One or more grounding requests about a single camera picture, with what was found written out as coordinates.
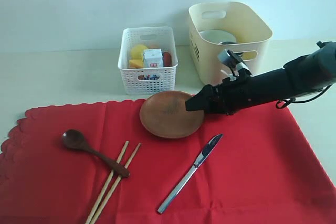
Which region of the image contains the brown egg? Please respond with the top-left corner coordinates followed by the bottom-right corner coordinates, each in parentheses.
top-left (148, 45), bottom-right (161, 49)

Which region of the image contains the stainless steel cup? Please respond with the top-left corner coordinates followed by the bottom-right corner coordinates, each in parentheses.
top-left (219, 41), bottom-right (237, 45)

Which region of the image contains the cream plastic bin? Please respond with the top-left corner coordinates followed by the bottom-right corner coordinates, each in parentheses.
top-left (188, 2), bottom-right (272, 85)

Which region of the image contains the pale green ceramic bowl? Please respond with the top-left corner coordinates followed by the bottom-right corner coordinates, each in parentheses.
top-left (199, 29), bottom-right (237, 44)

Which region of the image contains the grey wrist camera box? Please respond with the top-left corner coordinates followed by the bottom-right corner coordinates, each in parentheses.
top-left (218, 49), bottom-right (243, 70)

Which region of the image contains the steel table knife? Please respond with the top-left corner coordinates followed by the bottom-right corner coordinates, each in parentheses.
top-left (157, 133), bottom-right (223, 214)

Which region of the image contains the red sausage piece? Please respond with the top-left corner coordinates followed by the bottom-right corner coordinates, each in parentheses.
top-left (163, 52), bottom-right (172, 67)

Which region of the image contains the blue white milk carton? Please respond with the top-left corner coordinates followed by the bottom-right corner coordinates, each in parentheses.
top-left (143, 49), bottom-right (163, 68)

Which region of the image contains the wooden chopstick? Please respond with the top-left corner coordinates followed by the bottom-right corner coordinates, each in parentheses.
top-left (89, 143), bottom-right (142, 224)
top-left (85, 141), bottom-right (130, 224)

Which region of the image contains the yellow cheese wedge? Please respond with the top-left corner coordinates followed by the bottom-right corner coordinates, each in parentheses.
top-left (128, 59), bottom-right (143, 69)

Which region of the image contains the dark wooden spoon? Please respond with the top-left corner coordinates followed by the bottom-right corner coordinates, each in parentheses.
top-left (62, 129), bottom-right (130, 178)

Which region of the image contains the yellow lemon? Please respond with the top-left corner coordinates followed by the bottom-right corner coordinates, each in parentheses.
top-left (130, 44), bottom-right (148, 60)

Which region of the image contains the white perforated plastic basket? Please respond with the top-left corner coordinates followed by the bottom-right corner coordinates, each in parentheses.
top-left (118, 26), bottom-right (178, 95)

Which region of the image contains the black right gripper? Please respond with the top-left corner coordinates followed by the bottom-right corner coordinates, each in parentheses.
top-left (185, 77), bottom-right (252, 115)

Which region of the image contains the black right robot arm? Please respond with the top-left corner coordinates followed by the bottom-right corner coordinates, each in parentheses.
top-left (185, 41), bottom-right (335, 115)

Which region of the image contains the red scalloped cloth mat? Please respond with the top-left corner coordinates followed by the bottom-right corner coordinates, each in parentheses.
top-left (1, 100), bottom-right (335, 223)

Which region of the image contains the brown clay plate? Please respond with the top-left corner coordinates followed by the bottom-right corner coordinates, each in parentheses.
top-left (139, 91), bottom-right (204, 139)

